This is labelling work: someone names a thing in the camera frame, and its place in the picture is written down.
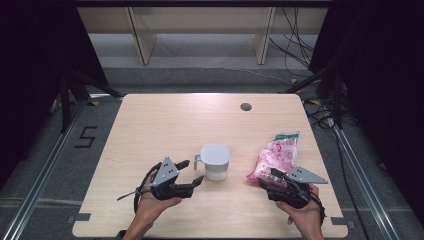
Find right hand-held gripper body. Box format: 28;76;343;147
265;165;329;210

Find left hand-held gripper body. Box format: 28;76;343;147
150;156;196;201

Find pink and white plastic bag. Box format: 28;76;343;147
246;131;301;183

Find person's left hand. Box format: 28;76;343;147
134;169;183;229

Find person's right hand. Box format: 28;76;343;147
275;184;326;235

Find black metal stand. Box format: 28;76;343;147
278;61;344;130
59;68;125;134

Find black curtain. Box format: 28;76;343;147
308;0;424;228
0;0;109;188

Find light wooden shelf unit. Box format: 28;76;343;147
76;6;329;66

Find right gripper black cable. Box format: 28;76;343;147
308;189;328;226

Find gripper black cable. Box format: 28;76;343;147
133;162;163;214
308;189;328;226

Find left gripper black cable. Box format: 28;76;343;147
133;162;163;214

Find black cable tie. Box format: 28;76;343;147
116;187;145;202

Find coiled black floor cable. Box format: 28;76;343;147
304;103;338;130

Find metal floor rail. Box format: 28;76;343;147
0;99;89;240
333;126;401;240

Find hanging black cables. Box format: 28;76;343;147
268;7;316;69

